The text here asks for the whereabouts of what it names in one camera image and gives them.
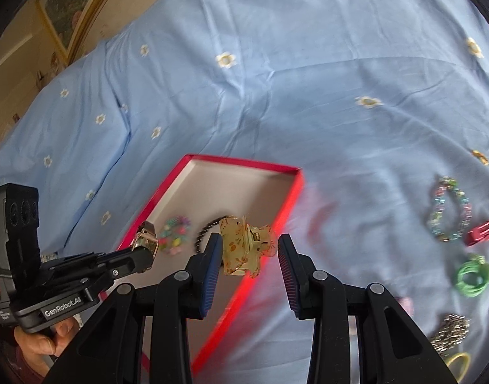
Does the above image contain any framed landscape painting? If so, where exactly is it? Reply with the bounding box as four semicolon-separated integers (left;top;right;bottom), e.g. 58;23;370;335
36;0;133;62

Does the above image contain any green hair tie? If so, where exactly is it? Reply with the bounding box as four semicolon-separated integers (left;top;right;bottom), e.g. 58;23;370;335
453;254;489;297

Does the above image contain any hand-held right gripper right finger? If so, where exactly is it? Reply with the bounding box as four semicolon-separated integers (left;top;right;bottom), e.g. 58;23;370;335
277;234;459;384

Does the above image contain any person's left hand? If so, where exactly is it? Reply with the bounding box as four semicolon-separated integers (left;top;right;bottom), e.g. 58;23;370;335
14;316;81;369

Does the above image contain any red cardboard box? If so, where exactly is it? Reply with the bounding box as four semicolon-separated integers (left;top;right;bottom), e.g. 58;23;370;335
116;153;305;379

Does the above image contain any sparkly crystal bead bracelet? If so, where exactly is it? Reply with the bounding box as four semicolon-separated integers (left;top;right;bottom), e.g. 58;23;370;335
426;176;473;243

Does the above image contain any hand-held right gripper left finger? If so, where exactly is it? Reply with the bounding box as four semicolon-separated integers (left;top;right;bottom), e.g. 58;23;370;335
42;232;225;384

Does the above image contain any silver chain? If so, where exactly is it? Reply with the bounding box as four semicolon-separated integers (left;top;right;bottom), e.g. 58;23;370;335
429;314;471;356

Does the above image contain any black bead bracelet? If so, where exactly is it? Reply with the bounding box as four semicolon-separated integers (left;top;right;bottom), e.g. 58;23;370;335
193;216;233;254

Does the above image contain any red hair clip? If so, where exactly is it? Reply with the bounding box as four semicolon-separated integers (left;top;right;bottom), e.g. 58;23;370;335
464;215;489;247

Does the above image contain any pastel colourful bead bracelet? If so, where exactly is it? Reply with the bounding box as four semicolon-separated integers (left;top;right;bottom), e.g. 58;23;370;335
158;216;192;254

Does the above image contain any yellow speckled hair claw clip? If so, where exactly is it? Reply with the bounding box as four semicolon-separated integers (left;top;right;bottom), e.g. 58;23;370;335
220;215;277;278

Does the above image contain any yellow hair ring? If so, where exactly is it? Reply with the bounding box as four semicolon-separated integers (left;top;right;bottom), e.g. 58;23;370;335
445;351;473;382

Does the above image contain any gold watch with green dial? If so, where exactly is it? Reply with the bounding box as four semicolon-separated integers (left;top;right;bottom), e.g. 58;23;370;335
133;221;160;253

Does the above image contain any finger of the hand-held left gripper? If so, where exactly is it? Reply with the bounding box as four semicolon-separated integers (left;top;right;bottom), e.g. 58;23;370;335
100;245;156;289

